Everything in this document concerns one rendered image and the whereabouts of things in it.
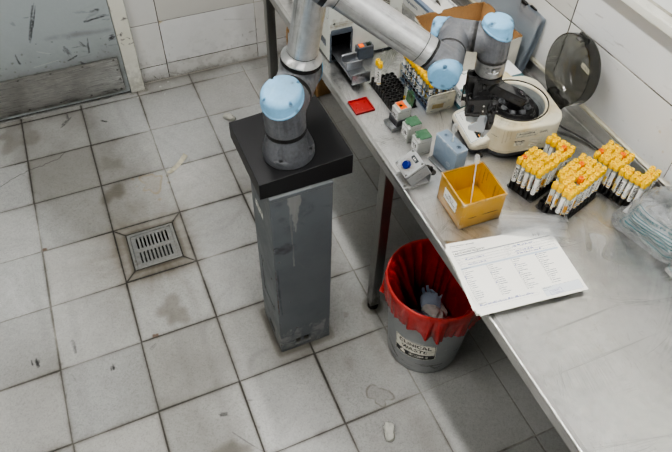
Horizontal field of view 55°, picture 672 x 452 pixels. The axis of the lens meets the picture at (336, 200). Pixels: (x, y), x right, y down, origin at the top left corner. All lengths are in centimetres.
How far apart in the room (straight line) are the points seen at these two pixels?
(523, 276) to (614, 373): 31
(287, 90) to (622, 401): 109
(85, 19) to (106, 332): 155
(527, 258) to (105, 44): 247
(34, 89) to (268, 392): 201
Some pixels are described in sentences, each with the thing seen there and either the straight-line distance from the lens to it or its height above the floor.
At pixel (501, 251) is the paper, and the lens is 176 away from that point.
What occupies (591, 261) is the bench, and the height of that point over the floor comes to 87.
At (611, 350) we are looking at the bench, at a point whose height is 87.
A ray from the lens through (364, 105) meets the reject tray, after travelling 213.
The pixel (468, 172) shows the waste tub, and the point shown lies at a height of 95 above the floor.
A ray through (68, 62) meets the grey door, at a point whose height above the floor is 27.
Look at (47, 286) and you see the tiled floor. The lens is 293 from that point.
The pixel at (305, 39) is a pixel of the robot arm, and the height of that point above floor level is 127.
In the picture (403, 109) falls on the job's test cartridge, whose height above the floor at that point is 95.
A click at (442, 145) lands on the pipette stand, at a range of 190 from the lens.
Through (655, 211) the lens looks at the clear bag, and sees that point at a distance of 185.
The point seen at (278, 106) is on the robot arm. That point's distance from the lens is 169.
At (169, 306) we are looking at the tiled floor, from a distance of 272.
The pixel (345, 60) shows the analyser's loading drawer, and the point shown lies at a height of 92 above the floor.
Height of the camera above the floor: 223
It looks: 48 degrees down
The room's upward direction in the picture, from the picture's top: 2 degrees clockwise
